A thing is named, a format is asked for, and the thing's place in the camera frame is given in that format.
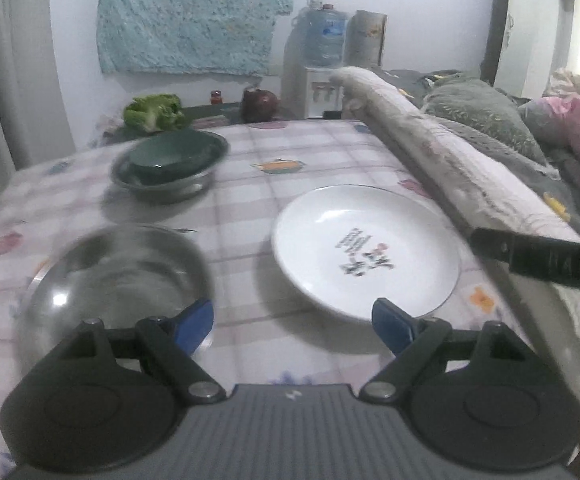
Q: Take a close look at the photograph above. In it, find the large steel bowl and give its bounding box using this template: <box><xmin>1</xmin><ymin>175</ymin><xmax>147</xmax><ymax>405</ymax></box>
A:
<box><xmin>111</xmin><ymin>131</ymin><xmax>231</xmax><ymax>206</ymax></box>

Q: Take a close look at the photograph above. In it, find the rolled floor mat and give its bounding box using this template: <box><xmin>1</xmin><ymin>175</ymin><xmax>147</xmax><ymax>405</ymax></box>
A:
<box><xmin>345</xmin><ymin>10</ymin><xmax>388</xmax><ymax>68</ymax></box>

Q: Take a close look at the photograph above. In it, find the grey patterned pillow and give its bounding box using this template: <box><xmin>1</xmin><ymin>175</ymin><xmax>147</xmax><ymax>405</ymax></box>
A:
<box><xmin>422</xmin><ymin>77</ymin><xmax>553</xmax><ymax>168</ymax></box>

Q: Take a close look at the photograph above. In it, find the rolled white blanket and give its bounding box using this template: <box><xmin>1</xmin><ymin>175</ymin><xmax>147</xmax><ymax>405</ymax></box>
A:
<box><xmin>330</xmin><ymin>66</ymin><xmax>580</xmax><ymax>361</ymax></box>

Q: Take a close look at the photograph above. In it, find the white printed plate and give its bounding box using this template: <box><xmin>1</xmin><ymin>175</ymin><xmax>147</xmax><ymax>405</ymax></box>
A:
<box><xmin>271</xmin><ymin>185</ymin><xmax>461</xmax><ymax>322</ymax></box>

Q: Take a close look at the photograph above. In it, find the grey blanket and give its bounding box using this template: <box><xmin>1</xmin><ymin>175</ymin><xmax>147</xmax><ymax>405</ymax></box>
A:
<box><xmin>385</xmin><ymin>69</ymin><xmax>580</xmax><ymax>246</ymax></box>

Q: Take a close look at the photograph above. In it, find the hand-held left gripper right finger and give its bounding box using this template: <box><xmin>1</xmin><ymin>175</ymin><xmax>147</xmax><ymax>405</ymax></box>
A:
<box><xmin>360</xmin><ymin>297</ymin><xmax>528</xmax><ymax>403</ymax></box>

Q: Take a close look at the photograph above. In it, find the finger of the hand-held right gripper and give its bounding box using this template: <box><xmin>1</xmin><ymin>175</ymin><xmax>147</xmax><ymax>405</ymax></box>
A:
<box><xmin>470</xmin><ymin>227</ymin><xmax>580</xmax><ymax>298</ymax></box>

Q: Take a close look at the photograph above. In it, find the green ceramic bowl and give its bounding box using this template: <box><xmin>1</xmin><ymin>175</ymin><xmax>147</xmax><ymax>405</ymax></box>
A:
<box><xmin>129</xmin><ymin>130</ymin><xmax>221</xmax><ymax>184</ymax></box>

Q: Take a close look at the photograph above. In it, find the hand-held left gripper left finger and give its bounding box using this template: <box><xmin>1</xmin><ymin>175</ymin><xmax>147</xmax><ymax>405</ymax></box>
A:
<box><xmin>52</xmin><ymin>299</ymin><xmax>225</xmax><ymax>405</ymax></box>

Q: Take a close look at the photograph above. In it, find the teal wall cloth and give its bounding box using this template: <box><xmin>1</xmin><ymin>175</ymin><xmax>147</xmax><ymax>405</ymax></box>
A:
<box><xmin>97</xmin><ymin>0</ymin><xmax>295</xmax><ymax>76</ymax></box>

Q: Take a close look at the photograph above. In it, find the dark red round pot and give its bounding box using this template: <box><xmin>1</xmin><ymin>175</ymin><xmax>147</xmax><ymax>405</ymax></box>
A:
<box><xmin>241</xmin><ymin>87</ymin><xmax>278</xmax><ymax>123</ymax></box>

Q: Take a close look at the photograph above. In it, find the white door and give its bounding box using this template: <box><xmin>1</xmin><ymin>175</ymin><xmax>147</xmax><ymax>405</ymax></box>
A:
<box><xmin>490</xmin><ymin>0</ymin><xmax>580</xmax><ymax>101</ymax></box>

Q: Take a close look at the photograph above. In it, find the white water dispenser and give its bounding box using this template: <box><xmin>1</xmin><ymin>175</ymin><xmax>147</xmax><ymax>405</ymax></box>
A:
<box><xmin>304</xmin><ymin>64</ymin><xmax>345</xmax><ymax>120</ymax></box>

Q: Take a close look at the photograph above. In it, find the white curtain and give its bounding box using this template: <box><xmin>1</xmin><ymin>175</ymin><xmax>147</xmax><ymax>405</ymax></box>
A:
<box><xmin>0</xmin><ymin>0</ymin><xmax>76</xmax><ymax>201</ymax></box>

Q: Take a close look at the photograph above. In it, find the green lettuce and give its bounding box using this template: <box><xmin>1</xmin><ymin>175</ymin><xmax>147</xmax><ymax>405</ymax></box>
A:
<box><xmin>122</xmin><ymin>94</ymin><xmax>185</xmax><ymax>132</ymax></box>

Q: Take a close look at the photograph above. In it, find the large water bottle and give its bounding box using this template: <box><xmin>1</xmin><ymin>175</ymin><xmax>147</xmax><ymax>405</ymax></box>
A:
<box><xmin>302</xmin><ymin>0</ymin><xmax>347</xmax><ymax>67</ymax></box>

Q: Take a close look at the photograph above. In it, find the plaid printed tablecloth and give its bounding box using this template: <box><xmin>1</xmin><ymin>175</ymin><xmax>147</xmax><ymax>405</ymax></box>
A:
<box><xmin>0</xmin><ymin>120</ymin><xmax>535</xmax><ymax>480</ymax></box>

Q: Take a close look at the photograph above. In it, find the shallow steel bowl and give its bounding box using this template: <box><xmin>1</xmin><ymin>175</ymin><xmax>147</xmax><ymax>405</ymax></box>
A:
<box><xmin>20</xmin><ymin>225</ymin><xmax>215</xmax><ymax>366</ymax></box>

